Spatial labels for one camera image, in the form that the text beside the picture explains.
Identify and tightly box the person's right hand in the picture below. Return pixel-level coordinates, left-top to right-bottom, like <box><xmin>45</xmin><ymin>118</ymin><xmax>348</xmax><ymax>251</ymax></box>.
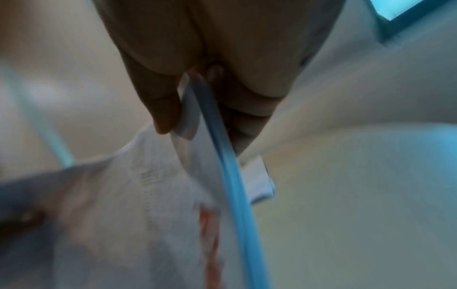
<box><xmin>92</xmin><ymin>0</ymin><xmax>349</xmax><ymax>156</ymax></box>

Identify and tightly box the I.T. paper stack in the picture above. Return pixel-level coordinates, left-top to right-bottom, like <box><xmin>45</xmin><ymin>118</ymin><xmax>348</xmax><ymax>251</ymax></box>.
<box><xmin>242</xmin><ymin>156</ymin><xmax>277</xmax><ymax>205</ymax></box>

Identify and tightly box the Admin paper stack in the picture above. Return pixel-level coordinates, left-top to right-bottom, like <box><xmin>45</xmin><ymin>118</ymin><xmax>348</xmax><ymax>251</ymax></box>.
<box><xmin>46</xmin><ymin>71</ymin><xmax>275</xmax><ymax>289</ymax></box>

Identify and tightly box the window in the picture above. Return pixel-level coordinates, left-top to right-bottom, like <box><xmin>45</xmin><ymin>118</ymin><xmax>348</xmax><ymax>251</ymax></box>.
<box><xmin>369</xmin><ymin>0</ymin><xmax>457</xmax><ymax>45</ymax></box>

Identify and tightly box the clear teal plastic strip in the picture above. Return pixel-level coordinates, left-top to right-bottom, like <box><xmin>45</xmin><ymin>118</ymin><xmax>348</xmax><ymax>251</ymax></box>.
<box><xmin>0</xmin><ymin>63</ymin><xmax>74</xmax><ymax>168</ymax></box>

